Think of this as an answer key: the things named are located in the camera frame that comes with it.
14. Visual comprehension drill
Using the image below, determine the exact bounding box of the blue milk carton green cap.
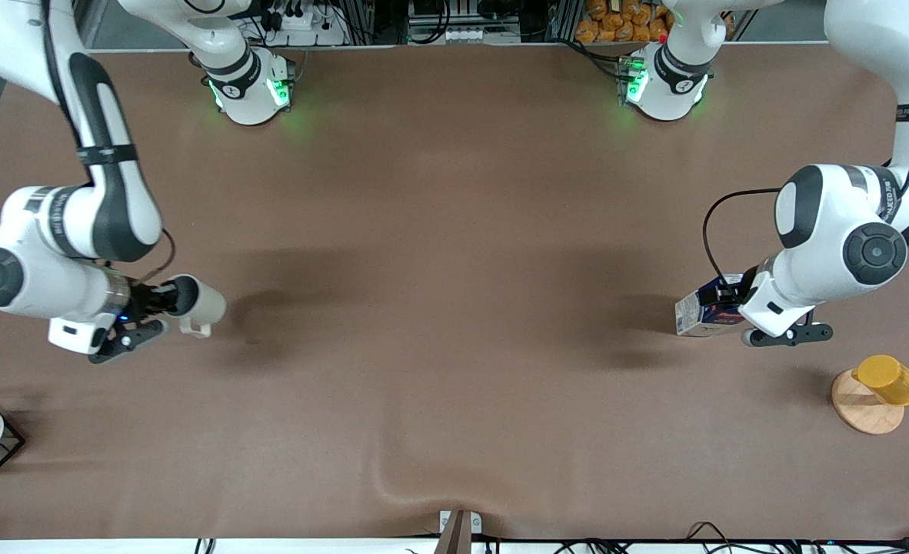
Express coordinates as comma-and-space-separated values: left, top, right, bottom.
674, 272, 757, 338

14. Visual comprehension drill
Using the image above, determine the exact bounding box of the beige mug grey inside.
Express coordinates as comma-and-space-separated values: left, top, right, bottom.
164, 275, 227, 340

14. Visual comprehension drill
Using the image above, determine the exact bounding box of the yellow plastic cup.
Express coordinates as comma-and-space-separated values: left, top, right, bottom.
852, 355, 909, 406

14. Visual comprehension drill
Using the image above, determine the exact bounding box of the round wooden cup stand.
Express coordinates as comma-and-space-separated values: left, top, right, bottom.
831, 369, 909, 436

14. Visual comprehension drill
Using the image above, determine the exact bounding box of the bag of orange buns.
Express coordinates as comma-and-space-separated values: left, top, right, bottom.
574, 0, 672, 44

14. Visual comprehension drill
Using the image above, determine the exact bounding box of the brown table cover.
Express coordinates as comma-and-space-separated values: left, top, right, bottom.
0, 42, 909, 542

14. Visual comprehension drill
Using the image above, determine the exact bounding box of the white power strip with plugs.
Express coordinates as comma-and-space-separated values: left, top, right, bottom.
258, 0, 349, 46

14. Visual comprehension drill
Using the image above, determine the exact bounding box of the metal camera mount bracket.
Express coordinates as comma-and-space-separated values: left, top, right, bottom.
438, 509, 483, 554

